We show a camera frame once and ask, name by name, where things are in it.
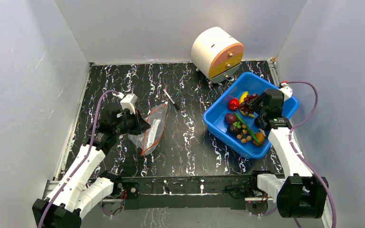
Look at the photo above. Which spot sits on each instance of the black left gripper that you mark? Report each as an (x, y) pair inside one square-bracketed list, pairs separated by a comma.
[(140, 125)]

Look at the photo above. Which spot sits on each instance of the aluminium frame rail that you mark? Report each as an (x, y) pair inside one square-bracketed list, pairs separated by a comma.
[(193, 192)]

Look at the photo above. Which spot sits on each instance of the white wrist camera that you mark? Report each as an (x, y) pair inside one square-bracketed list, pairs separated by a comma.
[(128, 102), (285, 89)]

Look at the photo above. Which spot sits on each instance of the blue plastic bin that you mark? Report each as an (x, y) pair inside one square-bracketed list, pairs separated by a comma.
[(214, 116)]

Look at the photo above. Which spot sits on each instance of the orange brown fruit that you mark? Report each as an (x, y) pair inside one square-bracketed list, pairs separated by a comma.
[(261, 140)]

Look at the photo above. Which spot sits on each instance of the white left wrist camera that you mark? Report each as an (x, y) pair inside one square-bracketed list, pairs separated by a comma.
[(128, 102)]

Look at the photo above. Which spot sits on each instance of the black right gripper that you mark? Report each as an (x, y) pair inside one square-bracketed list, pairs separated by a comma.
[(258, 102)]

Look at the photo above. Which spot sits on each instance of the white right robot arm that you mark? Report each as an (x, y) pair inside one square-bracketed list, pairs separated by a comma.
[(289, 166)]

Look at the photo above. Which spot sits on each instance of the yellow banana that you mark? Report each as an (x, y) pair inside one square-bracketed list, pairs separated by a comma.
[(241, 99)]

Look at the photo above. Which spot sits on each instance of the purple mangosteen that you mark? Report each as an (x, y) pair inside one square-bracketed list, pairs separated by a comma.
[(230, 118)]

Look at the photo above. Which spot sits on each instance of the dark purple grape bunch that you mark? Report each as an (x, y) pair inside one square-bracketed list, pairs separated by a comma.
[(244, 106)]

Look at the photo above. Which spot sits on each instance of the black white marker pen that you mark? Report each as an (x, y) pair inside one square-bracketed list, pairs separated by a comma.
[(172, 101)]

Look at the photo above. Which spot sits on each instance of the red strawberry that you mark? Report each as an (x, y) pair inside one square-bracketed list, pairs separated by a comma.
[(233, 104)]

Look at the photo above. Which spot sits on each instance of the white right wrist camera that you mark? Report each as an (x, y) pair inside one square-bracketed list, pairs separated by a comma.
[(285, 89)]

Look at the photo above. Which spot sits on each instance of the white round drawer cabinet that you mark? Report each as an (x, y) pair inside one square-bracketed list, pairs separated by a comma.
[(216, 54)]

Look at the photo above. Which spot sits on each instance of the white garlic bulb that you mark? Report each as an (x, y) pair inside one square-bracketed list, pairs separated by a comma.
[(261, 134)]

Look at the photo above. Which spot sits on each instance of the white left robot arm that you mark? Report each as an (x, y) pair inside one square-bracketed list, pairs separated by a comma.
[(74, 196)]

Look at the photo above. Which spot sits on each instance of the clear zip top bag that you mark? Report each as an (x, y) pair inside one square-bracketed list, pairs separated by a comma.
[(149, 140)]

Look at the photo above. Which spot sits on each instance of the dark mangosteen green leaves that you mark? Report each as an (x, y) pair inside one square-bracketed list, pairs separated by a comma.
[(235, 129)]

